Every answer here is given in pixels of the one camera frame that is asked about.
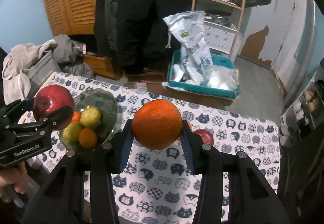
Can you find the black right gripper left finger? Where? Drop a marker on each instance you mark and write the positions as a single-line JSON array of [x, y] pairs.
[[60, 198]]

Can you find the large orange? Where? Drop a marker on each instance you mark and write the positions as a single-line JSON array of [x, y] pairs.
[[157, 124]]

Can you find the cat pattern tablecloth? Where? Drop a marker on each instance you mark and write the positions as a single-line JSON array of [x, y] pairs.
[[156, 185]]

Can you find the grey laundry bag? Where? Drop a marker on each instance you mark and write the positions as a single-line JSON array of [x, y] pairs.
[[41, 71]]

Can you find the black hanging coat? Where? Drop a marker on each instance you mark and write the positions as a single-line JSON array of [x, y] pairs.
[[134, 34]]

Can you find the wooden shelf rack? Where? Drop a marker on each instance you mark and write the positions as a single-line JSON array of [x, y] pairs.
[[222, 23]]

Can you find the dark red apple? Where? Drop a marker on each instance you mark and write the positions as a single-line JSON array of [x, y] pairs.
[[206, 136]]

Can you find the white shoe rack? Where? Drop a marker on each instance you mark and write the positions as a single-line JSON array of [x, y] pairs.
[[305, 114]]

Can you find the small orange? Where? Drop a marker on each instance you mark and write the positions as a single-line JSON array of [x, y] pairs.
[[88, 139]]

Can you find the white patterned plastic bag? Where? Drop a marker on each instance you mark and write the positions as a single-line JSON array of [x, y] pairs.
[[195, 57]]

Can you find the grey jacket pile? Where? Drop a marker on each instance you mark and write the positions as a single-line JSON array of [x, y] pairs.
[[68, 54]]

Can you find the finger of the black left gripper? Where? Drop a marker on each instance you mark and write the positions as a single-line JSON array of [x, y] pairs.
[[16, 109], [38, 128]]

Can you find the brown cardboard box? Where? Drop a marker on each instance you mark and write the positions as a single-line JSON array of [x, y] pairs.
[[151, 82]]

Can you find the teal cardboard box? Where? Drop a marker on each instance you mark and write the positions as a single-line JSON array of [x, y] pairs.
[[177, 80]]

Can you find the person's left hand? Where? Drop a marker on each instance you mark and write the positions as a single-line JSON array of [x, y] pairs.
[[17, 177]]

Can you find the bright red apple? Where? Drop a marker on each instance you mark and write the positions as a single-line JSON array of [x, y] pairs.
[[50, 99]]

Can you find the green glass bowl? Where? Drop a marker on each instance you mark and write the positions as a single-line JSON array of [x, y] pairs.
[[107, 105]]

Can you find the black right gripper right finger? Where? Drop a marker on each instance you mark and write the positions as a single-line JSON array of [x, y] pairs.
[[252, 199]]

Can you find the clear plastic bag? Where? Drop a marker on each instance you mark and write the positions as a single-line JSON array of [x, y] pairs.
[[222, 78]]

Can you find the beige clothes pile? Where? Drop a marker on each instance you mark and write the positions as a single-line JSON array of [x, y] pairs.
[[16, 84]]

